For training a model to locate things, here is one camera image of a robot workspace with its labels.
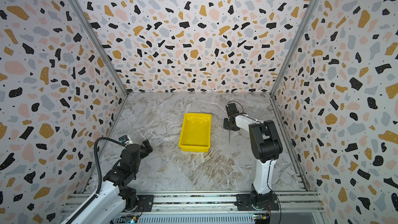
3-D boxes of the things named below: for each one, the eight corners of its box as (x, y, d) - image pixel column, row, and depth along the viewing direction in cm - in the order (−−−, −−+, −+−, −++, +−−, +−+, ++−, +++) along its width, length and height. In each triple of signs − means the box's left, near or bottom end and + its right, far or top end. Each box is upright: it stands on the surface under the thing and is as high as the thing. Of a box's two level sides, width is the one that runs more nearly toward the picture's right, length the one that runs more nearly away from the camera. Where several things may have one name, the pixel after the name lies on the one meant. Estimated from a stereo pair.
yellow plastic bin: (180, 152, 93) (178, 146, 87) (184, 116, 110) (183, 110, 105) (211, 152, 93) (212, 146, 88) (211, 116, 111) (211, 110, 105)
